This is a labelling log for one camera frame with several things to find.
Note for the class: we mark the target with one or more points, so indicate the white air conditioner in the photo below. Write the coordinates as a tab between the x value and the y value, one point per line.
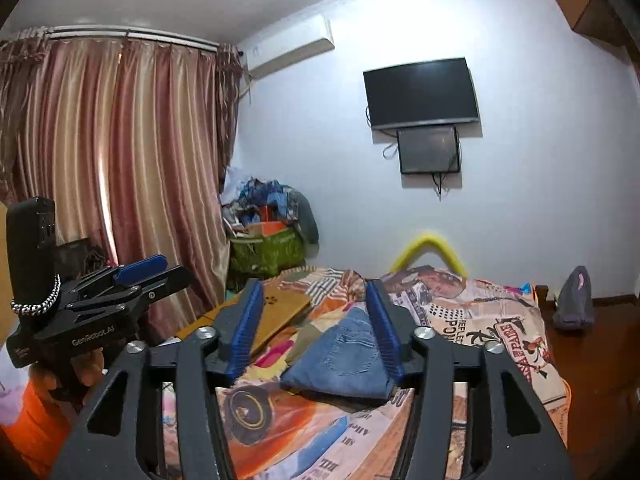
290	50

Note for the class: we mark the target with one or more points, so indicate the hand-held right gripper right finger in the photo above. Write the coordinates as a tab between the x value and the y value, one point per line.
385	330

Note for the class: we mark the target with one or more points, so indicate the person's left hand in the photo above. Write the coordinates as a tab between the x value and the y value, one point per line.
90	362

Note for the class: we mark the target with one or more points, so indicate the wooden bed frame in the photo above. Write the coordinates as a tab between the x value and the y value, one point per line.
541	294

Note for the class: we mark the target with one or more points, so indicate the pile of clothes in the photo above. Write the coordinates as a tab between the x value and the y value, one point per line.
270	200

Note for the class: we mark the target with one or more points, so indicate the bed with printed blanket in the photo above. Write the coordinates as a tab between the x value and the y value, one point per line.
500	330

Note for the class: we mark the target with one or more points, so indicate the white curtain rod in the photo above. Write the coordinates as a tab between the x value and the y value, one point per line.
125	35

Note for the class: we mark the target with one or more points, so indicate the green bag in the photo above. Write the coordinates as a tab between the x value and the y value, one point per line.
270	255

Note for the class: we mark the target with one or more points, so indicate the wooden wardrobe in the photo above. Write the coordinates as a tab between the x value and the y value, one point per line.
590	0

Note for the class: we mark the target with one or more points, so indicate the orange cloth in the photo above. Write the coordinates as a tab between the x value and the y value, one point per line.
35	425

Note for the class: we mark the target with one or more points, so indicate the grey backpack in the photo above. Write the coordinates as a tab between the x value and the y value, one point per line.
575	305

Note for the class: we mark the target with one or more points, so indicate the yellow curved cushion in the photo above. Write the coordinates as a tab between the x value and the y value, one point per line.
430	237

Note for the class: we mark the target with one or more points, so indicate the striped pink curtain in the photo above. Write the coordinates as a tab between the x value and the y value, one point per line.
125	160

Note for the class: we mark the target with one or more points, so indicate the blue denim pants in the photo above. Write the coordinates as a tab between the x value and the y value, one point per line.
340	360

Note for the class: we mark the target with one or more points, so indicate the black wall television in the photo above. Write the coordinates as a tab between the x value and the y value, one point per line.
420	92

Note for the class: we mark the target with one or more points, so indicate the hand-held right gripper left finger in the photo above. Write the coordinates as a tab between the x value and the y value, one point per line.
245	330

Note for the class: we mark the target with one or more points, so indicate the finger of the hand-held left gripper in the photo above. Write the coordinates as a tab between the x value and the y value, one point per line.
140	269
165	285

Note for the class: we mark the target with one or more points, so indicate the small black wall monitor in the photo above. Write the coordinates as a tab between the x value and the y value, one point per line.
427	150

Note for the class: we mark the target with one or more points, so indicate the wooden board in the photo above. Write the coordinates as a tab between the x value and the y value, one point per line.
280	305

